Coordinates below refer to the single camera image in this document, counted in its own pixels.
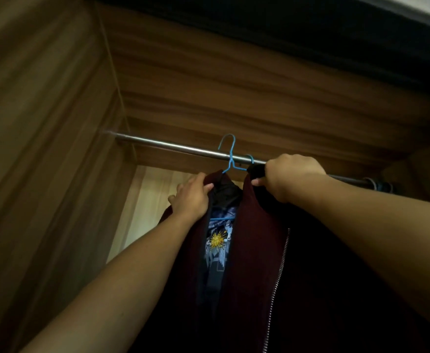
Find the person's right hand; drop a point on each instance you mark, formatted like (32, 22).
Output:
(292, 176)

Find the person's left hand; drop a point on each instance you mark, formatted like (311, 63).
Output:
(192, 200)

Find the wooden wardrobe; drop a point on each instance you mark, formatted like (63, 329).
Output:
(53, 124)

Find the person's right forearm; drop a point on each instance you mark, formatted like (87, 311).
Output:
(391, 238)

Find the person's left forearm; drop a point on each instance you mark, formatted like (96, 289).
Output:
(108, 297)

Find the bunch of grey hangers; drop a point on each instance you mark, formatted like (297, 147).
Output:
(382, 185)

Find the metal wardrobe rail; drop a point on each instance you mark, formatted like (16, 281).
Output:
(170, 146)

